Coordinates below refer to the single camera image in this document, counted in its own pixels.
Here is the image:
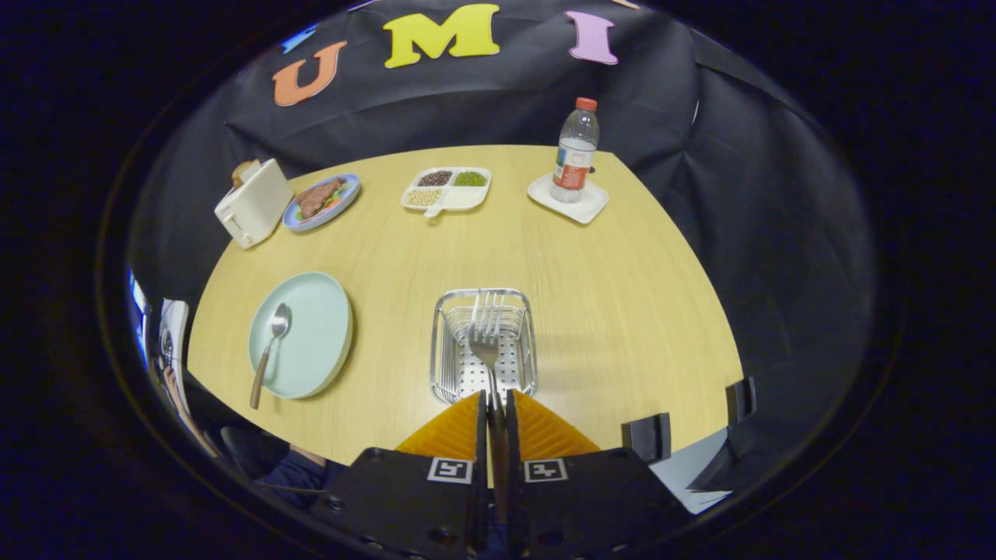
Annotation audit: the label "metal wire basket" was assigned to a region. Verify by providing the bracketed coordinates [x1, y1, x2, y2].
[430, 288, 539, 407]

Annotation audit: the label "black backdrop cloth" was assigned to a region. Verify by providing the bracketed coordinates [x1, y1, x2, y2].
[128, 0, 876, 499]

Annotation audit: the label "white square coaster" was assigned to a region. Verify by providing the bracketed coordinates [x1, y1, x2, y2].
[527, 173, 610, 226]

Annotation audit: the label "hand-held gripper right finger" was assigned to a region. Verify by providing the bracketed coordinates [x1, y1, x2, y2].
[504, 389, 693, 560]

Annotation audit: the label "white divided dish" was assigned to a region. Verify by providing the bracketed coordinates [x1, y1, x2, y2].
[401, 166, 493, 218]

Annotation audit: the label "pale green plate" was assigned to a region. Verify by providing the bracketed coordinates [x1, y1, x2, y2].
[248, 271, 354, 400]

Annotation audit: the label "green and orange vegetables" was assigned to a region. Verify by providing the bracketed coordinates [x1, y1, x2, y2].
[294, 187, 355, 222]

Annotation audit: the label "brown steak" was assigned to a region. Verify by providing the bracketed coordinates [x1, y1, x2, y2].
[296, 177, 347, 219]

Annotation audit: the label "blue plate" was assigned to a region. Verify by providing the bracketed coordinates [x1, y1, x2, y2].
[282, 173, 361, 233]

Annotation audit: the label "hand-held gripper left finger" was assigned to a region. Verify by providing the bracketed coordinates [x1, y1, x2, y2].
[311, 390, 489, 560]

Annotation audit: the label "cream toaster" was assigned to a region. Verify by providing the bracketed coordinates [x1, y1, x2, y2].
[214, 159, 295, 250]

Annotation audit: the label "computer monitor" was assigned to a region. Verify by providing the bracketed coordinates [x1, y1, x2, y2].
[128, 268, 153, 366]

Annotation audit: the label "wooden handled fork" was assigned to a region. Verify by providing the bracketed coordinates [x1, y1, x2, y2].
[469, 290, 509, 530]

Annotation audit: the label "clear water bottle red cap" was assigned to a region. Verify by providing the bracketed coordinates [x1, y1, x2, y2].
[551, 97, 600, 204]

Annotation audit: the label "black bracket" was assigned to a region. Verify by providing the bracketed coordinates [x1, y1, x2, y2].
[726, 376, 757, 425]
[621, 413, 672, 464]

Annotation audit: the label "white side desk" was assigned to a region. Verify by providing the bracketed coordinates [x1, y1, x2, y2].
[160, 299, 190, 390]

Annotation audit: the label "wooden handled spoon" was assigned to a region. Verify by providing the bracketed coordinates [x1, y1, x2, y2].
[249, 303, 293, 410]

